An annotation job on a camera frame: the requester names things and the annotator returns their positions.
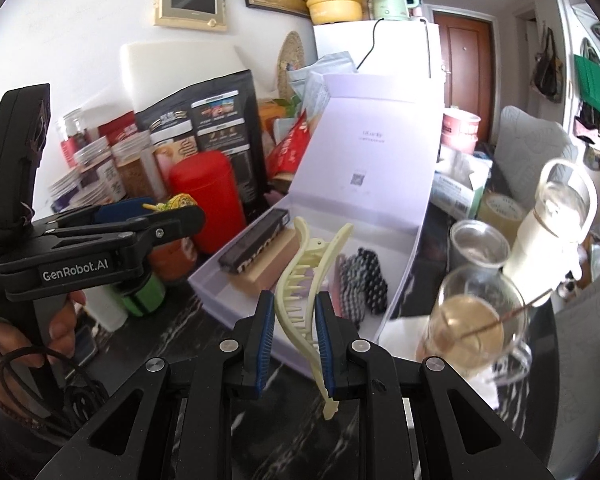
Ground white foam board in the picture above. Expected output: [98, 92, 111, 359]
[118, 41, 254, 117]

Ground yellow green hair tie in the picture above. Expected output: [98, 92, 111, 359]
[141, 193, 199, 214]

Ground dark hanging handbag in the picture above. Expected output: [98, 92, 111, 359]
[530, 26, 566, 104]

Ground green label black jar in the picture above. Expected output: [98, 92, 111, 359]
[114, 274, 167, 318]

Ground cluster of clear spice jars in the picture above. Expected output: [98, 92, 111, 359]
[46, 106, 202, 287]

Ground thin metal stirrer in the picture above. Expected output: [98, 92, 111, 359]
[441, 286, 557, 342]

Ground beige wall intercom panel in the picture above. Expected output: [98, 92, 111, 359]
[153, 0, 228, 32]

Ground pale tape roll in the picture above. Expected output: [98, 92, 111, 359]
[476, 190, 529, 242]

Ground person's left hand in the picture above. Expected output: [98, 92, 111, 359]
[0, 290, 89, 414]

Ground yellow cooking pot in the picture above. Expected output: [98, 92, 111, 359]
[304, 0, 387, 26]

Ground red snack packet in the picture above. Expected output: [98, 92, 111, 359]
[265, 111, 314, 184]

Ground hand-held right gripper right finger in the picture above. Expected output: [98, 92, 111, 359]
[314, 289, 557, 480]

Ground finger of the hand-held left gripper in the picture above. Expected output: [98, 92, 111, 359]
[129, 204, 207, 252]
[44, 198, 152, 233]

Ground pink cosmetic tube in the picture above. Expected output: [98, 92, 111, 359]
[329, 256, 354, 319]

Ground white tissue box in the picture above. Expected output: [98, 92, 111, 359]
[429, 151, 494, 219]

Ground white squeeze tube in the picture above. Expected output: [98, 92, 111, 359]
[84, 284, 129, 333]

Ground small metal bowl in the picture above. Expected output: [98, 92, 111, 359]
[448, 219, 512, 272]

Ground red canister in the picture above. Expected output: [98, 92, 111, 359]
[168, 150, 248, 257]

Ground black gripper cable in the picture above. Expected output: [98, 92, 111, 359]
[0, 349, 112, 437]

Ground grey leaf pattern chair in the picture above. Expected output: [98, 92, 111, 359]
[554, 279, 600, 442]
[491, 105, 579, 212]

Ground brown door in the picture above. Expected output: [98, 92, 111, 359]
[431, 6, 494, 147]

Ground black printed pouch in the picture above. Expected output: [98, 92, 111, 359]
[134, 70, 272, 222]

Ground pale plastic packages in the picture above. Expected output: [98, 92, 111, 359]
[285, 51, 357, 117]

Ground lavender hinged gift box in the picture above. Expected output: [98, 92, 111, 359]
[186, 73, 444, 379]

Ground white bottle with loop handle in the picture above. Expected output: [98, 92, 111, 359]
[501, 158, 599, 294]

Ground cream hair claw clip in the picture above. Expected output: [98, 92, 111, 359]
[274, 215, 356, 421]

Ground glass mug with tea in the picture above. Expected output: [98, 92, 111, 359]
[414, 265, 534, 387]

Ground woven straw mat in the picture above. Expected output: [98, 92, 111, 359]
[277, 30, 307, 107]

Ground black polka-dot scrunchie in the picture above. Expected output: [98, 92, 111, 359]
[346, 264, 391, 323]

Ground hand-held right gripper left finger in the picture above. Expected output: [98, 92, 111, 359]
[34, 289, 277, 480]

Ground white paper napkin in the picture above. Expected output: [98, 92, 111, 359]
[379, 316, 507, 407]

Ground white refrigerator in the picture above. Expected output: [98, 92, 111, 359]
[312, 18, 444, 82]

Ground green tote bag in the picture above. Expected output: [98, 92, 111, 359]
[573, 54, 600, 122]

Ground black power cable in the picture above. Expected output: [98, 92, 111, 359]
[354, 18, 387, 74]

